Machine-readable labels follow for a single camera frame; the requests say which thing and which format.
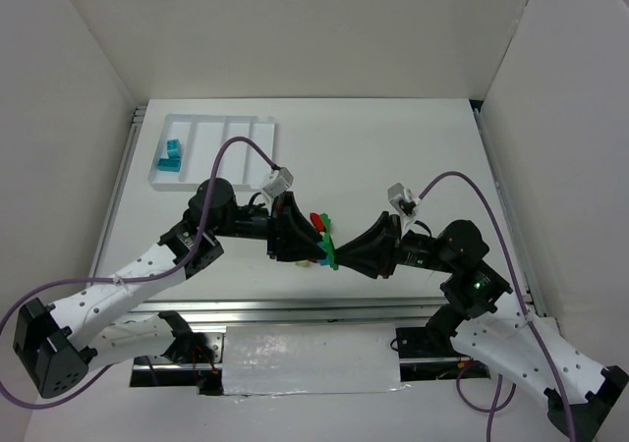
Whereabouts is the small light blue lego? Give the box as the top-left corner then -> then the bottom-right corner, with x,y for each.
315,243 -> 329,266

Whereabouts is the dark green 2x4 lego brick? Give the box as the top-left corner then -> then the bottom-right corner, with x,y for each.
318,232 -> 339,271

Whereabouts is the teal 2x4 lego brick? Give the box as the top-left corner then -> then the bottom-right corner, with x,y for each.
156,157 -> 182,173

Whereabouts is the teal frog lily lego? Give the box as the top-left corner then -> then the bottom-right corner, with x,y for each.
166,138 -> 181,159

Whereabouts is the red half-round lego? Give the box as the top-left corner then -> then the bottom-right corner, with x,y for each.
310,212 -> 326,233

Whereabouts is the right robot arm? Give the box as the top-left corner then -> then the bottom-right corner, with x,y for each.
335,212 -> 628,441

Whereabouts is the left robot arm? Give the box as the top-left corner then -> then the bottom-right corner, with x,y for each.
13,178 -> 330,399

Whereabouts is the white divided sorting tray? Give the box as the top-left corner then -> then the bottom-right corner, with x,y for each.
147,114 -> 277,193

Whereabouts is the white foil-taped panel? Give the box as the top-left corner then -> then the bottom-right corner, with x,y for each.
222,323 -> 403,396

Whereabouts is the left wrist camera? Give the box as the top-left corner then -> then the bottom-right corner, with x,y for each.
259,167 -> 294,201

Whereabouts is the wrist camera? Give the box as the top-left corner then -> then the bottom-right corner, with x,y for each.
259,167 -> 294,201
387,183 -> 421,235

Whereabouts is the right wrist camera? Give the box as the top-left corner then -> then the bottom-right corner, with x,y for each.
387,183 -> 421,235

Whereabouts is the aluminium table rail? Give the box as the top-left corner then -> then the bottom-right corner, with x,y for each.
127,298 -> 446,327

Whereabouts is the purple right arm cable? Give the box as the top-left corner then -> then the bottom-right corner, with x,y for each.
417,170 -> 579,442

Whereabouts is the right side table rail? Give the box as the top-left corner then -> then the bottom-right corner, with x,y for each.
472,107 -> 537,296

